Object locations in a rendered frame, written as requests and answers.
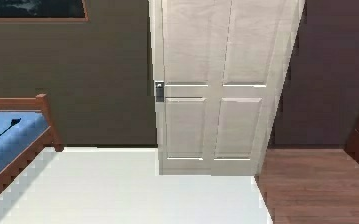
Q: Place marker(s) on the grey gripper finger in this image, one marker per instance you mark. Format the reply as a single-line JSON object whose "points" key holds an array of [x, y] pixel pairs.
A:
{"points": [[5, 131]]}

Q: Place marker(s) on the wooden bed with blue mattress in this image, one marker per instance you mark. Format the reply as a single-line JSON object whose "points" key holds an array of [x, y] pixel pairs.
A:
{"points": [[10, 136]]}

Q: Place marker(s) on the wood framed dark picture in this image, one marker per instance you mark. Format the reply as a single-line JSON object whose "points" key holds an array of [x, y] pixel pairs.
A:
{"points": [[33, 8]]}

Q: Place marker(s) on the white panelled room door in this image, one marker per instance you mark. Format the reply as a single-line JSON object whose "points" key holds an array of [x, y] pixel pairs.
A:
{"points": [[217, 83]]}

